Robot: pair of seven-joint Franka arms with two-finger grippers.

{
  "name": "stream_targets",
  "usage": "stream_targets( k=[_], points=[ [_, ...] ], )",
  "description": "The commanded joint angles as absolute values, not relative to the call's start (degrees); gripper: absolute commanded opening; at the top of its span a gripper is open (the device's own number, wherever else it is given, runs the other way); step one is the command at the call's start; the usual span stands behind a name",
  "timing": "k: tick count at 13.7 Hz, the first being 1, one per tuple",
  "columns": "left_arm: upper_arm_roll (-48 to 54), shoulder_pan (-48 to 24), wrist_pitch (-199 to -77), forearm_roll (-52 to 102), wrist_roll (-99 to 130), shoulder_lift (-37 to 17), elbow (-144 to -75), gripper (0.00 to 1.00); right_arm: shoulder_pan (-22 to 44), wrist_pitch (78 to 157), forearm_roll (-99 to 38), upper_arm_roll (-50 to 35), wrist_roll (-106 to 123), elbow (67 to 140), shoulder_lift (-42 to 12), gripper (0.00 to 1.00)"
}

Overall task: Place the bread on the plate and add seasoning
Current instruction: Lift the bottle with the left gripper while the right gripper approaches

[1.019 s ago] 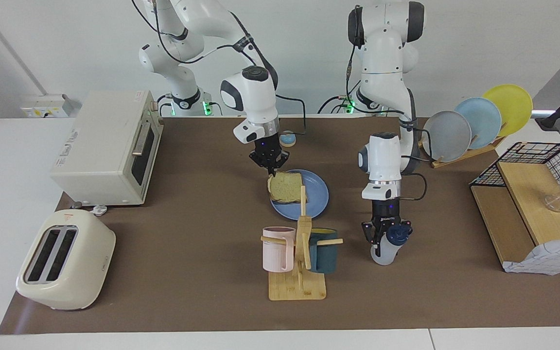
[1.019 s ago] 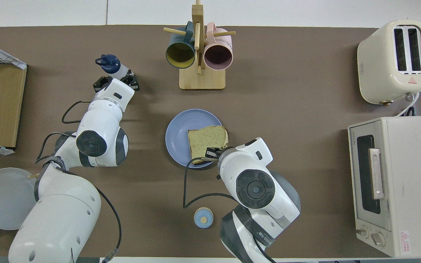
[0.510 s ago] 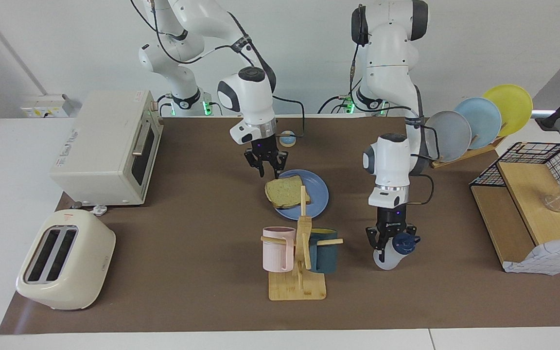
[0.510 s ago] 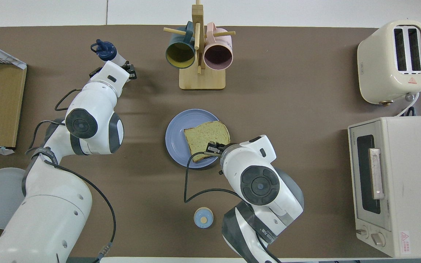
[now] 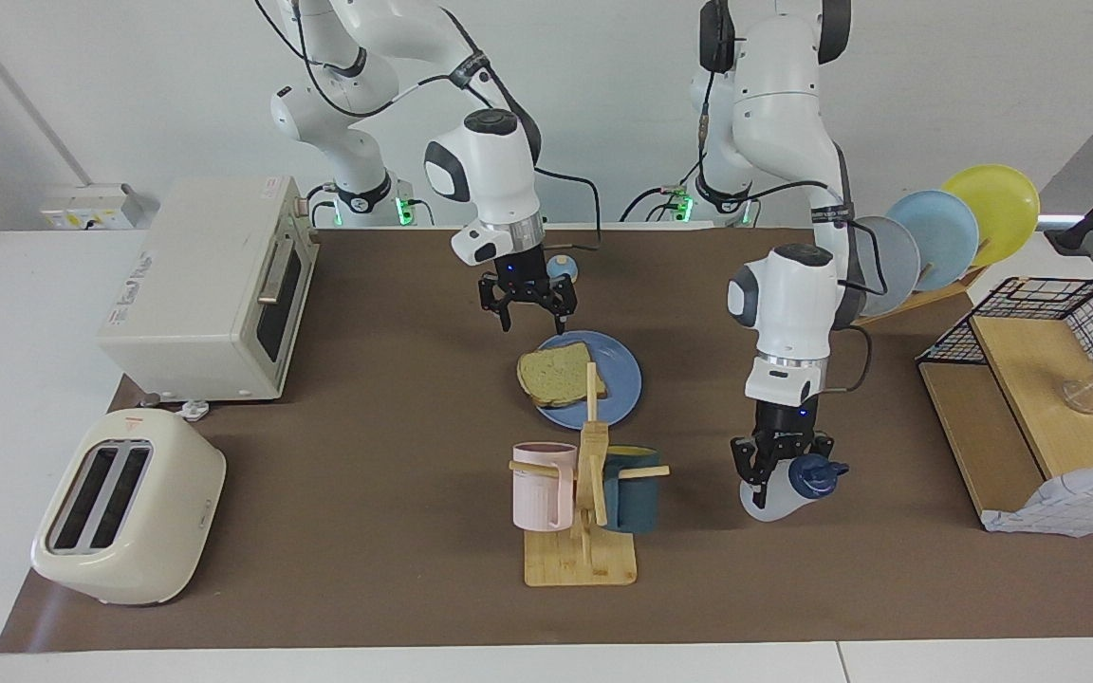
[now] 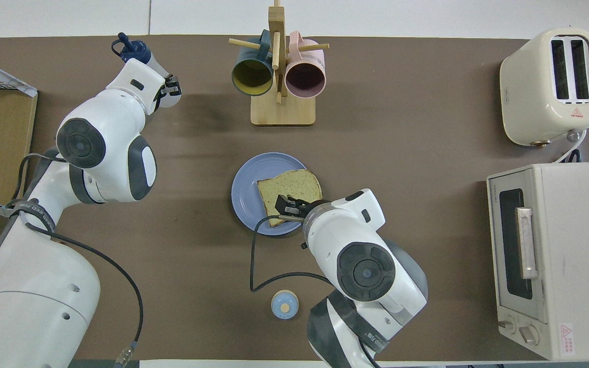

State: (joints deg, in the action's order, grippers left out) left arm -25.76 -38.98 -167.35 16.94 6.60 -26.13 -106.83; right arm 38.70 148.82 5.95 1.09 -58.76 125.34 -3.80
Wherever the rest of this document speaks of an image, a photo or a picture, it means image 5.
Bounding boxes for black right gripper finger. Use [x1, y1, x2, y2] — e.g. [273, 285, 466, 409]
[478, 283, 515, 333]
[542, 283, 578, 335]

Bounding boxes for clear squeeze bottle blue cap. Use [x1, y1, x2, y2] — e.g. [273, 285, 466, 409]
[741, 453, 849, 523]

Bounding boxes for toasted bread slice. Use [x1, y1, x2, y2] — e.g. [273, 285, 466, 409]
[517, 342, 607, 409]

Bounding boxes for blue round plate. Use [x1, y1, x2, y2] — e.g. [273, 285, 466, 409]
[526, 330, 643, 430]

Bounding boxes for grey plate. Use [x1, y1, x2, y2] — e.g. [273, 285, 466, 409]
[850, 216, 921, 317]

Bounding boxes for light blue plate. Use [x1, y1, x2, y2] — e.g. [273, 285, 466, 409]
[886, 190, 980, 293]

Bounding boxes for yellow plate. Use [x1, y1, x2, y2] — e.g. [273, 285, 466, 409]
[942, 164, 1041, 268]

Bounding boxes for teal mug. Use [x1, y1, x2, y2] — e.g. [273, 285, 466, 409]
[602, 445, 661, 532]

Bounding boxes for brown table mat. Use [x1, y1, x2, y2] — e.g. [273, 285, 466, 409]
[0, 228, 1093, 654]

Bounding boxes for wooden dish rack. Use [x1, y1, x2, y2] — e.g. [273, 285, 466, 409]
[841, 266, 989, 329]

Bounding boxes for pink mug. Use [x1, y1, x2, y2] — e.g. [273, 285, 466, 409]
[512, 442, 578, 532]

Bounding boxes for wooden mug tree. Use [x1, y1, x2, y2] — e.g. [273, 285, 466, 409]
[509, 362, 671, 587]

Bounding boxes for wooden shelf box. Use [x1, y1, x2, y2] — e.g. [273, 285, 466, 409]
[918, 315, 1093, 518]

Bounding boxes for white toaster oven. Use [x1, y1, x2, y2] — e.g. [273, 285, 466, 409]
[97, 175, 320, 402]

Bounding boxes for cream two-slot toaster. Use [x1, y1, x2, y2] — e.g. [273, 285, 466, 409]
[31, 408, 227, 606]

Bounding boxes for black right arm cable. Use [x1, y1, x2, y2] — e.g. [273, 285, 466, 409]
[257, 0, 604, 252]

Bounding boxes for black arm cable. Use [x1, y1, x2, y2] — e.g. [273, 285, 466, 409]
[817, 180, 889, 395]
[257, 0, 604, 252]

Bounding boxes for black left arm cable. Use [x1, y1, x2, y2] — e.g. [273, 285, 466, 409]
[817, 180, 889, 395]

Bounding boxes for white wall power outlet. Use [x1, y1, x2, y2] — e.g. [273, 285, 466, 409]
[41, 183, 144, 231]

